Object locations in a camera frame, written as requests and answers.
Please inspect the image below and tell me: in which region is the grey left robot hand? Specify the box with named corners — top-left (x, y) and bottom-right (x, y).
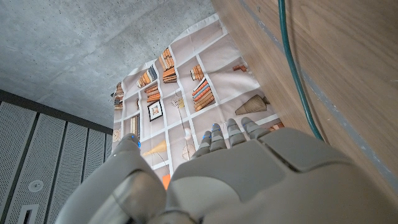
top-left (55, 117), bottom-right (398, 224)

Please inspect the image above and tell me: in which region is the printed bookshelf backdrop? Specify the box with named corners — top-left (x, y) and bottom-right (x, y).
top-left (111, 12), bottom-right (285, 190)

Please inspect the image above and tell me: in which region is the round white ceiling fixture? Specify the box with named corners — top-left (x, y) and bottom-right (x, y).
top-left (27, 179), bottom-right (44, 193)

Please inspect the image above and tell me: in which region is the rectangular white ceiling slot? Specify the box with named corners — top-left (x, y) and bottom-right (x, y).
top-left (17, 203), bottom-right (40, 224)

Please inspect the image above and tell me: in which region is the green power strip cable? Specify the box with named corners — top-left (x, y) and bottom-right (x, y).
top-left (277, 0), bottom-right (326, 141)

